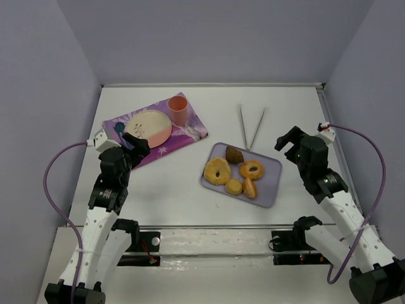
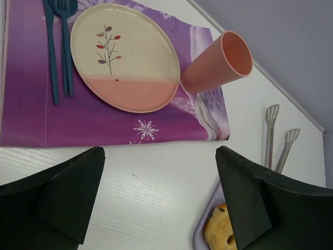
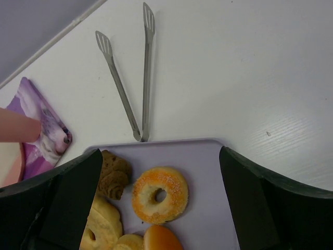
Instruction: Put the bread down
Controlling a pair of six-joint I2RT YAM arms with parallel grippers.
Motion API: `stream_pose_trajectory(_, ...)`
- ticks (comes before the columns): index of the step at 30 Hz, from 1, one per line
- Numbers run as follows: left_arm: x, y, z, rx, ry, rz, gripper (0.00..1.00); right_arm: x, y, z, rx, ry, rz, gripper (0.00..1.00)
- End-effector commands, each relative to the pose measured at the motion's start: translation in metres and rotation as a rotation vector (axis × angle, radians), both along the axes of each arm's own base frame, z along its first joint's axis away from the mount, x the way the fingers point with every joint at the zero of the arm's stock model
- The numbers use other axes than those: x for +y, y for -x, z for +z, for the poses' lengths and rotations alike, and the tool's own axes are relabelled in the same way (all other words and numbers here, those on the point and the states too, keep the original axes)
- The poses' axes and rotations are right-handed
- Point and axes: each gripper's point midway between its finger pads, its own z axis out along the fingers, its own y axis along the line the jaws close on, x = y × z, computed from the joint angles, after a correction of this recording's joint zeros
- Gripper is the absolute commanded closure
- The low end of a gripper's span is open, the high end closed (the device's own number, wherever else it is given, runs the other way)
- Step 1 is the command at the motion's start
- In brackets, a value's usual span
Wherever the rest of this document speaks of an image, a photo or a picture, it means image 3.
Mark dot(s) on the metal serving tongs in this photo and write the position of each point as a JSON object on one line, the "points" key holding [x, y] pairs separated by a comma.
{"points": [[140, 135]]}

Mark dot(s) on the cream and pink plate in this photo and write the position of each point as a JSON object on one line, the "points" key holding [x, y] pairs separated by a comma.
{"points": [[12, 163]]}

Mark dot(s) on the purple floral placemat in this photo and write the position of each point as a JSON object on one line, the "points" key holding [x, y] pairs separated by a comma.
{"points": [[54, 139]]}

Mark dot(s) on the glossy orange bun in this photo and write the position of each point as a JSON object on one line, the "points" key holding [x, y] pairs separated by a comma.
{"points": [[159, 237]]}

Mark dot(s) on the pale twisted ring bread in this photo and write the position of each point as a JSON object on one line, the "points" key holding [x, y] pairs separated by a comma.
{"points": [[103, 227]]}

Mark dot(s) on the sugared orange donut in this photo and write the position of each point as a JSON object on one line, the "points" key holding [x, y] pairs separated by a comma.
{"points": [[160, 195]]}

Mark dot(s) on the lilac plastic tray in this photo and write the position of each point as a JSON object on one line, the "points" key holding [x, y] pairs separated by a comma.
{"points": [[207, 221]]}

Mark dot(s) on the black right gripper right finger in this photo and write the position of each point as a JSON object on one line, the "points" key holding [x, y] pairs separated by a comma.
{"points": [[272, 211]]}

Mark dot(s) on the small round yellow muffin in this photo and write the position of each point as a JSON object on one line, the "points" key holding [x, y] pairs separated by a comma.
{"points": [[129, 242]]}

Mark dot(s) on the brown chocolate pastry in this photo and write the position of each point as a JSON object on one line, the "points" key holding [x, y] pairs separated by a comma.
{"points": [[115, 175]]}

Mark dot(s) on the pink plastic cup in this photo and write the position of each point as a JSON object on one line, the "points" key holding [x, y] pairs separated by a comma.
{"points": [[16, 127]]}

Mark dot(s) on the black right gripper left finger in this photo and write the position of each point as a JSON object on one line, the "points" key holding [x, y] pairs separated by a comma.
{"points": [[50, 210]]}

